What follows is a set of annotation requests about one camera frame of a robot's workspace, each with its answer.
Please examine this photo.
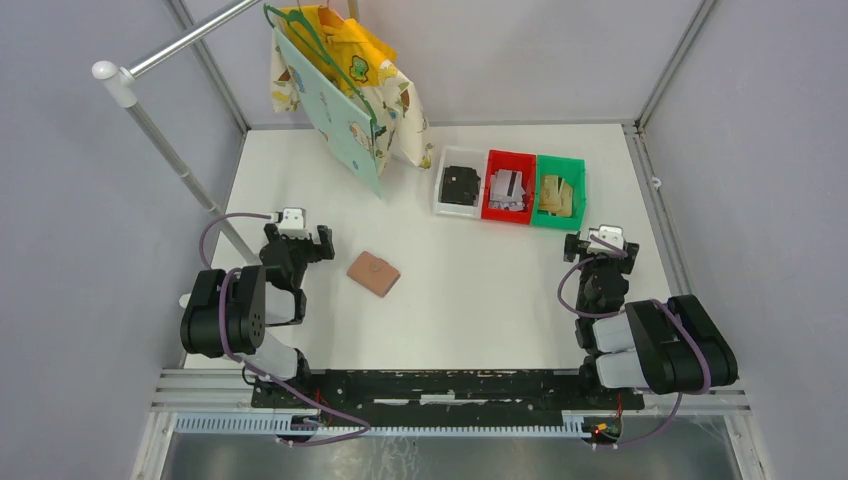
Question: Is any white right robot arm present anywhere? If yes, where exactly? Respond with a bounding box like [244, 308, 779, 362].
[561, 225, 739, 408]

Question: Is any light green cartoon garment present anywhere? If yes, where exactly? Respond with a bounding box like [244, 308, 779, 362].
[274, 29, 382, 197]

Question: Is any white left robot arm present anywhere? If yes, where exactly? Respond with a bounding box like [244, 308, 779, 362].
[180, 223, 335, 408]

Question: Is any white slotted cable duct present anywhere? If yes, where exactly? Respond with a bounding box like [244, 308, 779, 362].
[173, 413, 588, 439]

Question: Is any silver clothes rack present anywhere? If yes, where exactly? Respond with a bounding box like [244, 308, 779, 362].
[91, 0, 259, 265]

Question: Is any red plastic bin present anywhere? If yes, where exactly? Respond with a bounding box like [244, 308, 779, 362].
[481, 149, 537, 225]

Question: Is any green clothes hanger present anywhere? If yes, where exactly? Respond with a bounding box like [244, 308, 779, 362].
[263, 3, 377, 129]

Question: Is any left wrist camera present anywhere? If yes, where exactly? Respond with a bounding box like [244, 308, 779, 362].
[275, 207, 310, 239]

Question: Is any green plastic bin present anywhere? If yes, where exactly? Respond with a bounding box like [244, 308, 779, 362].
[531, 155, 587, 232]

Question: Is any black cards stack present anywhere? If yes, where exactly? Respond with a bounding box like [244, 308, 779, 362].
[439, 165, 480, 206]

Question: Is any yellow patterned children shirt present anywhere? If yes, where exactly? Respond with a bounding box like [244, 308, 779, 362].
[269, 5, 434, 170]

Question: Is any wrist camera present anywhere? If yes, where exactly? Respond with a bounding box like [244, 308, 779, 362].
[275, 207, 310, 239]
[587, 225, 626, 254]

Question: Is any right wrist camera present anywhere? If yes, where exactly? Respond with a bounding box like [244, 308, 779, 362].
[587, 225, 626, 254]

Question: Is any white plastic bin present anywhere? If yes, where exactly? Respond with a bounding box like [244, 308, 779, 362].
[432, 145, 488, 220]

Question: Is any white cards stack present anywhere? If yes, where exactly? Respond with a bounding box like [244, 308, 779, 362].
[488, 169, 526, 212]

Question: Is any gold cards stack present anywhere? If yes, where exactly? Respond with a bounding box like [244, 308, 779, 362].
[538, 175, 574, 217]

